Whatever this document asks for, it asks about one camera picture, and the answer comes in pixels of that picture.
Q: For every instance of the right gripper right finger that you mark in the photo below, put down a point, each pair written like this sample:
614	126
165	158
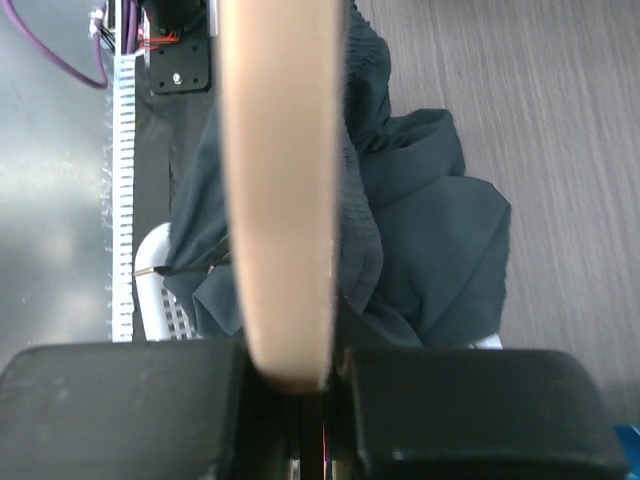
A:
470	414

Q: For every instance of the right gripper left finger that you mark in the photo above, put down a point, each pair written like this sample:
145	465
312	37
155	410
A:
160	410

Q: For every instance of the dark navy shorts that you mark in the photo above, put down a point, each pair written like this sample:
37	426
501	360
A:
398	172

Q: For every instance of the beige hanger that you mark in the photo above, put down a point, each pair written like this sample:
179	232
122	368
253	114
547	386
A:
281	77

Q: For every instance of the white laundry basket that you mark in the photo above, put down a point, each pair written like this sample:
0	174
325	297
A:
160	290

